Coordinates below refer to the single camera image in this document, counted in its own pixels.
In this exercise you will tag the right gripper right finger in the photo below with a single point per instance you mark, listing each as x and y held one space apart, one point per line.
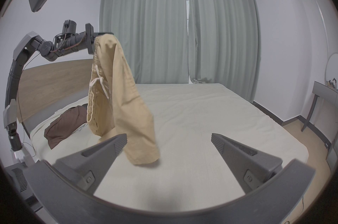
248 164

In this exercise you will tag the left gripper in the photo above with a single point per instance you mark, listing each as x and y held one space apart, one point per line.
79 42

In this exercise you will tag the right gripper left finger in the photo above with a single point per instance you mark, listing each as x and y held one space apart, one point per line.
87 164

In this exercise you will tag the beige shorts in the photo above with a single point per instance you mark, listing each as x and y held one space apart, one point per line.
126 101

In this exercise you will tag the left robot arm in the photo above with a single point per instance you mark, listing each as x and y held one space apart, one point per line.
13 80

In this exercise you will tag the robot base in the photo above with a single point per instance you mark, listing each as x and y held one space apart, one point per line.
17 178

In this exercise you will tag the bed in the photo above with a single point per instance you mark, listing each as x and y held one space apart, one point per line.
211 117

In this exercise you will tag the white garment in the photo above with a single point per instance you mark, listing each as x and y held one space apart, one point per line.
81 127

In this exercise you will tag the brown garment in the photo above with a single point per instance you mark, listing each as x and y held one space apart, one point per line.
63 125

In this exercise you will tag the grey-green curtain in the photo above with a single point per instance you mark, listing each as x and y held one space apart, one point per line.
221 27
147 19

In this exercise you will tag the grey side table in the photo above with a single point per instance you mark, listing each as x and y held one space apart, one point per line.
323 90

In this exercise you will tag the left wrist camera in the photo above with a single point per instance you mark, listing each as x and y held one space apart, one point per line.
70 26

